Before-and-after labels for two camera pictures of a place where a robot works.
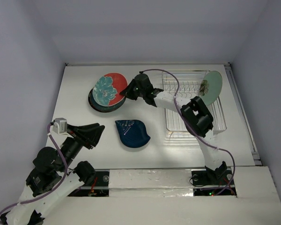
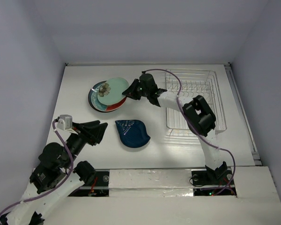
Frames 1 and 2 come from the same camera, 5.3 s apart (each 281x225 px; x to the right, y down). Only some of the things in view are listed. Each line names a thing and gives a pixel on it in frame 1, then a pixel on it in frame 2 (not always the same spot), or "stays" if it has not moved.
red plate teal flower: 106,91 → 98,105
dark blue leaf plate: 132,133 stays
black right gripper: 136,91 stays
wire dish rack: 186,85 stays
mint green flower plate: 210,87 → 110,92
